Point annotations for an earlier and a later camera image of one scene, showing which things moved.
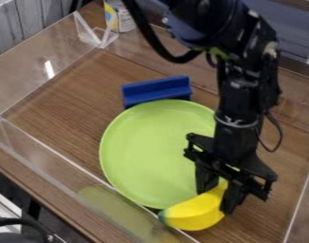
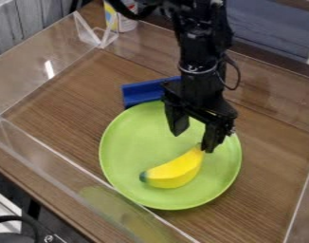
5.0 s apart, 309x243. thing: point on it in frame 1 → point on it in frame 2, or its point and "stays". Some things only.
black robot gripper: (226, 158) → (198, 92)
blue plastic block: (148, 91) stays
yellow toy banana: (198, 212) → (176, 173)
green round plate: (141, 150) stays
